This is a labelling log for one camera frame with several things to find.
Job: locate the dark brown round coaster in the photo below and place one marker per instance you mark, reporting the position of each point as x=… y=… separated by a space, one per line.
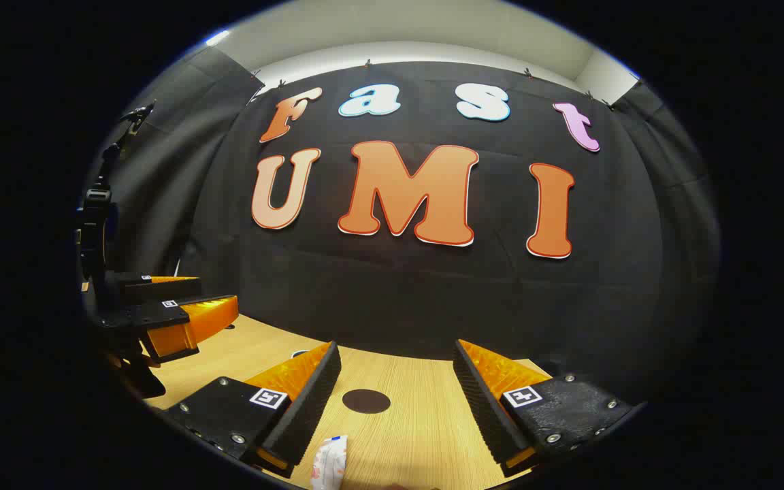
x=366 y=401

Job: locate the wooden desktop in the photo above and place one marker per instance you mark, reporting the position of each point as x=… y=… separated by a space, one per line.
x=405 y=435

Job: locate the ceiling light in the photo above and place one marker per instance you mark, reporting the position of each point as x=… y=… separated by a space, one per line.
x=217 y=37

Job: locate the white toothpaste tube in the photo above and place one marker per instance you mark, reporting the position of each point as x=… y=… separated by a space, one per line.
x=329 y=463

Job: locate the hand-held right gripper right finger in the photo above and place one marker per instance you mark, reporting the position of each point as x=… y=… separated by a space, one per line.
x=484 y=408

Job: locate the black backdrop cloth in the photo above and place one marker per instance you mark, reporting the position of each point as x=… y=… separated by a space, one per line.
x=392 y=292

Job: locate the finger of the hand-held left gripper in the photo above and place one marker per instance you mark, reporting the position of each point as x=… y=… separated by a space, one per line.
x=140 y=289
x=133 y=315

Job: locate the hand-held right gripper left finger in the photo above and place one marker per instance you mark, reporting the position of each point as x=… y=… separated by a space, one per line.
x=310 y=408

